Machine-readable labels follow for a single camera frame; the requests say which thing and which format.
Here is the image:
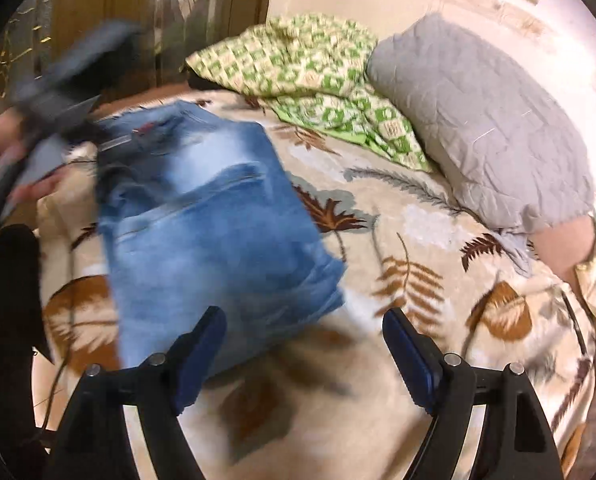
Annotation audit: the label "cream leaf-printed blanket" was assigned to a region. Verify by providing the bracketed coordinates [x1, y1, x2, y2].
[30, 85, 596, 480]

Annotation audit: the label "green patterned cloth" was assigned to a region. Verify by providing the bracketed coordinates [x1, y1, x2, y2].
[185, 14, 435, 173]

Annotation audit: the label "blue denim pants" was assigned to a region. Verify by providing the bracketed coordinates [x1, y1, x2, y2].
[95, 100, 349, 378]

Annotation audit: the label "person's black clothing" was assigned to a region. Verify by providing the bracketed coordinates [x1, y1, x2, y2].
[0, 224, 54, 480]

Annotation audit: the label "grey quilted pillow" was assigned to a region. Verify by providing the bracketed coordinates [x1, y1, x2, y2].
[365, 12, 596, 235]

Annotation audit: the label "pink pillow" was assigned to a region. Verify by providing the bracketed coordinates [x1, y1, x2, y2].
[532, 212, 596, 281]

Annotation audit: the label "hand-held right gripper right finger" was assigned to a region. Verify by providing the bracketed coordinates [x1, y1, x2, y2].
[382, 306, 564, 480]

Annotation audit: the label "brown wooden door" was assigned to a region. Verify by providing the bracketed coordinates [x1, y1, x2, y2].
[0, 0, 279, 111]

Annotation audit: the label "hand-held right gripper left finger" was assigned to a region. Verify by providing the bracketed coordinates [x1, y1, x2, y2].
[43, 305, 229, 480]

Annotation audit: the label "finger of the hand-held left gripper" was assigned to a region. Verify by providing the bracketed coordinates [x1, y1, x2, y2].
[40, 20, 146, 86]
[33, 94, 104, 133]

